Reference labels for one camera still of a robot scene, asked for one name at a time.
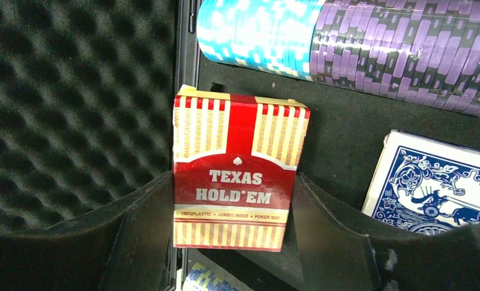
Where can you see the grey-green poker chip stack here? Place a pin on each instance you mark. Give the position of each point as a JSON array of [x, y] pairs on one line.
[[202, 278]]

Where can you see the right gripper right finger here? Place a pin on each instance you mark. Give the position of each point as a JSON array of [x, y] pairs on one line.
[[333, 246]]

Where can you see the purple poker chip stack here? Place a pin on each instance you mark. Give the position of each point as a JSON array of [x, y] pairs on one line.
[[423, 52]]

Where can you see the blue white poker chip stack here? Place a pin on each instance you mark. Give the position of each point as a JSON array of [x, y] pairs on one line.
[[270, 36]]

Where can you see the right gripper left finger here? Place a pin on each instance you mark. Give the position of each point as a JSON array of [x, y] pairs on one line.
[[124, 245]]

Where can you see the black poker set case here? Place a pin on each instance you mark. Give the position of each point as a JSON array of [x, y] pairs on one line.
[[86, 96]]

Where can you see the red yellow card box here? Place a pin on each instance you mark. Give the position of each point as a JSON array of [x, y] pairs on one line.
[[235, 160]]

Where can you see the blue playing card deck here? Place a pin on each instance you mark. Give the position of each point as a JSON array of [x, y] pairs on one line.
[[423, 185]]

